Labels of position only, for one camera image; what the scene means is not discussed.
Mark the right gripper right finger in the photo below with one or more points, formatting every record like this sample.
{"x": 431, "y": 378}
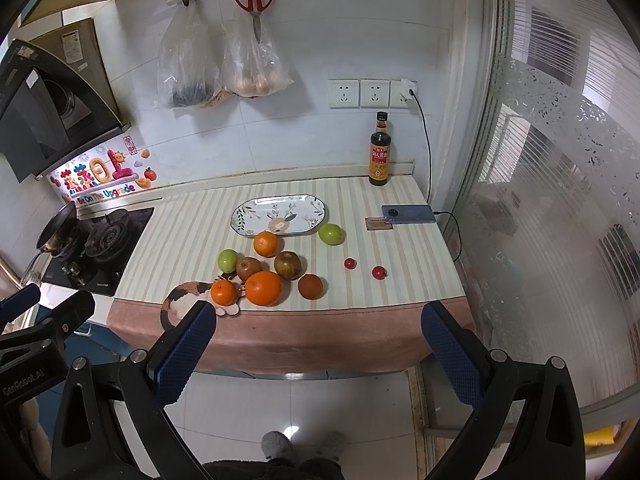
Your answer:
{"x": 459, "y": 352}

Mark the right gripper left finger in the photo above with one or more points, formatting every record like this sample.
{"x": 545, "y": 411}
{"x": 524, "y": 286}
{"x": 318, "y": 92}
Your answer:
{"x": 175, "y": 355}

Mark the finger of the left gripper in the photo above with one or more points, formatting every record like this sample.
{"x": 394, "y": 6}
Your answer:
{"x": 57, "y": 325}
{"x": 22, "y": 300}

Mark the small orange mandarin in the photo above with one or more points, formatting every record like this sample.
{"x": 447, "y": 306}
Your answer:
{"x": 224, "y": 293}

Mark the green apple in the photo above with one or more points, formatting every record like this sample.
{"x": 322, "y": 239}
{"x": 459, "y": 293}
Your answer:
{"x": 331, "y": 234}
{"x": 227, "y": 261}

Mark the large orange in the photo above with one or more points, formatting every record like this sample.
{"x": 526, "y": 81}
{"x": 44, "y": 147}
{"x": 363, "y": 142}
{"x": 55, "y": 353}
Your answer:
{"x": 263, "y": 288}

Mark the red brown apple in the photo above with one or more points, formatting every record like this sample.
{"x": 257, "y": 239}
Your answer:
{"x": 246, "y": 267}

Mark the medium orange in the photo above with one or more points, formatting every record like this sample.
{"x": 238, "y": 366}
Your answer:
{"x": 266, "y": 244}

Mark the dark orange fruit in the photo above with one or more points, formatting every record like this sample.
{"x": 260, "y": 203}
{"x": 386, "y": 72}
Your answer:
{"x": 310, "y": 287}

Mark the black frying pan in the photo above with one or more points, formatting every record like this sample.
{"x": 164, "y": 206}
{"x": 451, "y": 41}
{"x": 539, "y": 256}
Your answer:
{"x": 53, "y": 238}

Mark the black gas stove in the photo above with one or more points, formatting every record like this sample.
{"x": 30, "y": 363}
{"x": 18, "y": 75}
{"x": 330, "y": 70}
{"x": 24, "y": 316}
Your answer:
{"x": 95, "y": 256}

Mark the cherry tomato right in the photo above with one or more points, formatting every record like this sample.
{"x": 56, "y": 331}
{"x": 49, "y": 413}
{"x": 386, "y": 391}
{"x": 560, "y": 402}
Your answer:
{"x": 379, "y": 272}

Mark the cherry tomato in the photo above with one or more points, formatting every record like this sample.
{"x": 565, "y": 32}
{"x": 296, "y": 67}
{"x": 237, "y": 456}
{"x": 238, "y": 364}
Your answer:
{"x": 350, "y": 263}
{"x": 379, "y": 272}

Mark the grey slipper left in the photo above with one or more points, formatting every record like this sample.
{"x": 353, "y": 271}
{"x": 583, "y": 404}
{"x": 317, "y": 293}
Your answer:
{"x": 277, "y": 446}

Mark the grey slipper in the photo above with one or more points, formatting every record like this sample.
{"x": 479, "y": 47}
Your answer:
{"x": 277, "y": 446}
{"x": 332, "y": 447}

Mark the cherry tomato left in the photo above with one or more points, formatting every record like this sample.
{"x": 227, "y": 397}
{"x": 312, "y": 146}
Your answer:
{"x": 350, "y": 263}

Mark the frosted glass sliding door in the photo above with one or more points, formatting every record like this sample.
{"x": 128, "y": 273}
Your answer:
{"x": 549, "y": 203}

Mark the grey slipper right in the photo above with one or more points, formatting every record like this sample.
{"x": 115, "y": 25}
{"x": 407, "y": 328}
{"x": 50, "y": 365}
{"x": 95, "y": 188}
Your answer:
{"x": 332, "y": 447}

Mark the striped table mat with cat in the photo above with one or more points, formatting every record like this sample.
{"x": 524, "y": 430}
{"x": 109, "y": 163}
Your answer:
{"x": 359, "y": 324}

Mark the blue smartphone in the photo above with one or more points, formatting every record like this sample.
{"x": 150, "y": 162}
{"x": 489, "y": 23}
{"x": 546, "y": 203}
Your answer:
{"x": 408, "y": 214}

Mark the brown label card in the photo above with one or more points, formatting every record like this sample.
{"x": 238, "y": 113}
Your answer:
{"x": 377, "y": 224}

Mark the floral oval ceramic plate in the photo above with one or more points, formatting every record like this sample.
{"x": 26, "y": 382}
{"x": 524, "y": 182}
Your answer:
{"x": 285, "y": 215}

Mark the black range hood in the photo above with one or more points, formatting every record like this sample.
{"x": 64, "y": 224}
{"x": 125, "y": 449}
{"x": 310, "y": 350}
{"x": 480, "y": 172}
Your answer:
{"x": 56, "y": 100}

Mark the dark soy sauce bottle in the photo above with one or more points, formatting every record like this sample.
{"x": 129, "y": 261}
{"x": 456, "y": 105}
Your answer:
{"x": 379, "y": 157}

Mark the white charger plug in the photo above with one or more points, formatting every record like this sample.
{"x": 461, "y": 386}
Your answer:
{"x": 408, "y": 88}

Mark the plastic bag with dark contents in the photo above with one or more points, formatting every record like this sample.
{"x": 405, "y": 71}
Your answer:
{"x": 187, "y": 73}

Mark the plastic bag with eggs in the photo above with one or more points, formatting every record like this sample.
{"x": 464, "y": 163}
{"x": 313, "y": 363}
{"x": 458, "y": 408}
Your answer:
{"x": 252, "y": 67}

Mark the colourful wall sticker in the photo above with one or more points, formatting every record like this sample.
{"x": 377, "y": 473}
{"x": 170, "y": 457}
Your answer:
{"x": 115, "y": 168}

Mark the white wall socket right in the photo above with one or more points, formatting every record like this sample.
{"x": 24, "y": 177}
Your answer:
{"x": 396, "y": 99}

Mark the white wall socket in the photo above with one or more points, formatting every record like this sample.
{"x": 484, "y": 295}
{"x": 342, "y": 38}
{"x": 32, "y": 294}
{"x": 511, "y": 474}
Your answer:
{"x": 374, "y": 93}
{"x": 396, "y": 99}
{"x": 343, "y": 93}

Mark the white wall socket middle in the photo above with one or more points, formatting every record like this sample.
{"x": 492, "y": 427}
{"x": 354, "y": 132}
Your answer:
{"x": 374, "y": 93}

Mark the white wall socket left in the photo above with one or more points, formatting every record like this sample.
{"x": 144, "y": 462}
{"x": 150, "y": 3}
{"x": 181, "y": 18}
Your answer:
{"x": 343, "y": 93}

